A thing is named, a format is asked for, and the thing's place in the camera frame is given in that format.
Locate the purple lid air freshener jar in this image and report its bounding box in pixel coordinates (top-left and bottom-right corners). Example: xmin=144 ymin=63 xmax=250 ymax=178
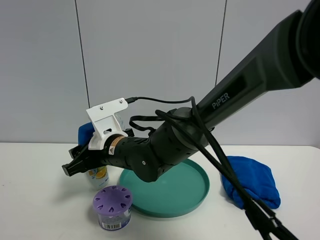
xmin=92 ymin=185 xmax=133 ymax=231

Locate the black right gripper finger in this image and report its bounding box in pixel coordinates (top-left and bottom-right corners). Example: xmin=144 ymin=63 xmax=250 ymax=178
xmin=68 ymin=146 xmax=88 ymax=160

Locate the blue folded towel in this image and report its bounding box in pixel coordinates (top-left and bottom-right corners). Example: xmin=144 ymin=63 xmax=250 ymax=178
xmin=226 ymin=155 xmax=281 ymax=210

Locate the white blue shampoo bottle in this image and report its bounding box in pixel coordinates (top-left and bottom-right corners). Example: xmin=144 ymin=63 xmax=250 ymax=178
xmin=77 ymin=122 xmax=109 ymax=190

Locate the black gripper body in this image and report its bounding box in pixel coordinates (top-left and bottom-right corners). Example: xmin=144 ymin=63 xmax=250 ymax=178
xmin=82 ymin=146 xmax=109 ymax=173

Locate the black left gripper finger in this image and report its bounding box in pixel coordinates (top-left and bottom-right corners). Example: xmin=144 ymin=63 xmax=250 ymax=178
xmin=61 ymin=159 xmax=88 ymax=177

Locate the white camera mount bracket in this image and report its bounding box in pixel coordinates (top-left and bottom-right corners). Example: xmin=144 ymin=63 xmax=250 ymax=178
xmin=86 ymin=97 xmax=128 ymax=151

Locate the teal round plastic tray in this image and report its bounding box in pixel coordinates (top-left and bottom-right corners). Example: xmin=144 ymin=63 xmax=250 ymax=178
xmin=119 ymin=159 xmax=210 ymax=218

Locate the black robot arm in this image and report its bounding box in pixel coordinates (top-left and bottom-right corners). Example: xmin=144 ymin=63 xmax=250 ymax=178
xmin=62 ymin=0 xmax=320 ymax=182

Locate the clear water bottle green label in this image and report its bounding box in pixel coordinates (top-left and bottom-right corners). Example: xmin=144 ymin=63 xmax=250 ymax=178
xmin=114 ymin=112 xmax=126 ymax=132

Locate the black cable bundle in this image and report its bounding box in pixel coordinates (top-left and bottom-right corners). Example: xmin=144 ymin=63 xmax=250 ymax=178
xmin=124 ymin=96 xmax=301 ymax=240

